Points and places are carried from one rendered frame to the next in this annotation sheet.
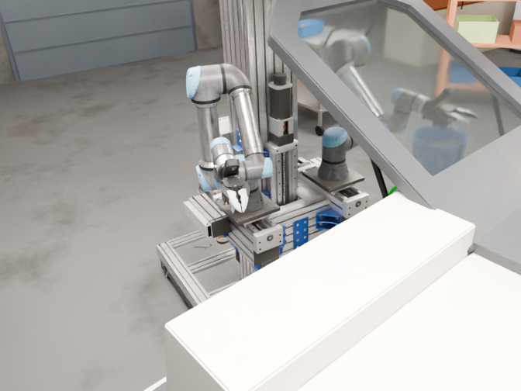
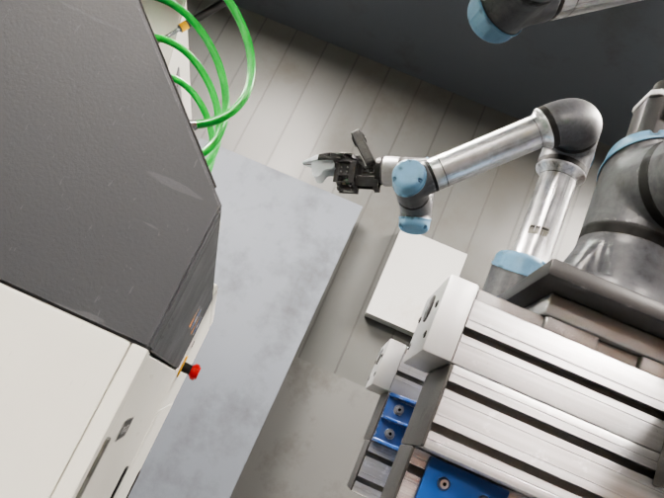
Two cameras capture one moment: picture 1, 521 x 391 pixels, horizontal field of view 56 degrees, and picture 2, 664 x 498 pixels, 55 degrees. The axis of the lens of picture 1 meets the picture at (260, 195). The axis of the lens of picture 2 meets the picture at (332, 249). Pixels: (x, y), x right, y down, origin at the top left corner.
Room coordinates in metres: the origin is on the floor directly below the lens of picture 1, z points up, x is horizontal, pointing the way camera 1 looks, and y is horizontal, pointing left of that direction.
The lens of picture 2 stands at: (2.26, -1.13, 0.78)
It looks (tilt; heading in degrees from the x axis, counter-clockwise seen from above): 16 degrees up; 124
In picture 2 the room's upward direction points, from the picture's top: 24 degrees clockwise
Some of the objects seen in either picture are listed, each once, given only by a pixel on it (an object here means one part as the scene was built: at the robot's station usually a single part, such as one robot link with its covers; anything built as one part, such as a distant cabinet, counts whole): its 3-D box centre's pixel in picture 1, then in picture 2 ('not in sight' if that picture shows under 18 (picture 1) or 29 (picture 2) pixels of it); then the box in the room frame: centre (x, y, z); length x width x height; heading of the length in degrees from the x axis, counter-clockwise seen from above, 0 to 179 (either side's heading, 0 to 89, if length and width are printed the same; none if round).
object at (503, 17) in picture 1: (454, 25); not in sight; (8.28, -3.34, 0.41); 2.43 x 0.78 x 0.83; 119
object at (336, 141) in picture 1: (335, 143); (647, 196); (2.15, -0.37, 1.20); 0.13 x 0.12 x 0.14; 133
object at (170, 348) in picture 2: not in sight; (179, 308); (1.58, -0.42, 0.87); 0.62 x 0.04 x 0.16; 129
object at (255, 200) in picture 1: (246, 194); not in sight; (1.90, 0.06, 1.09); 0.15 x 0.15 x 0.10
